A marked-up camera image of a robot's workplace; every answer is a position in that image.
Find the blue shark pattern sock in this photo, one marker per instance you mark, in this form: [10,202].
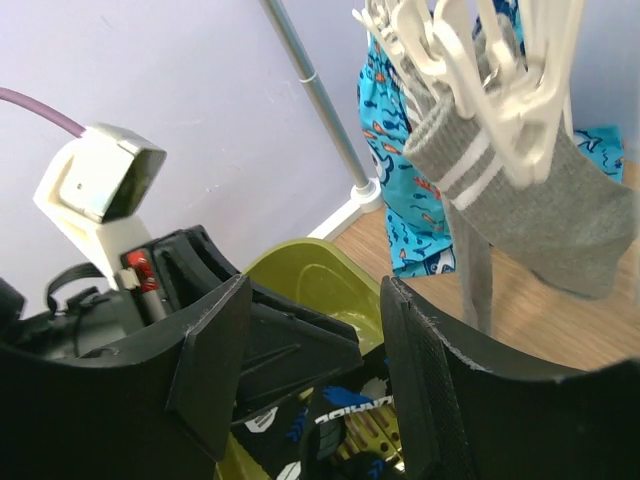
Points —
[418,235]

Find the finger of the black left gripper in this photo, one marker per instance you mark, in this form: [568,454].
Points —
[189,265]
[291,348]

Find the green plastic basket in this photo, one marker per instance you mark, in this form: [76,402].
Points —
[318,275]

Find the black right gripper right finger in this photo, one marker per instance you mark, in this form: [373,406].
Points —
[471,407]

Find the grey striped sock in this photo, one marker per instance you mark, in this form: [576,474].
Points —
[570,231]

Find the black patterned sock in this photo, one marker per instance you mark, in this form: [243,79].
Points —
[350,430]
[278,439]

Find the white clip sock hanger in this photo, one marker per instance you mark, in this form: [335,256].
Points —
[520,103]

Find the white metal drying rack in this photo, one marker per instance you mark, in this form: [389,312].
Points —
[365,194]

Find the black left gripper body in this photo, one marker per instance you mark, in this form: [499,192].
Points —
[27,339]

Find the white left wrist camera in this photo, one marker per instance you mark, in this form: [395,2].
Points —
[93,188]

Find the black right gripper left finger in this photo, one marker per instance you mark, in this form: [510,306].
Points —
[156,404]

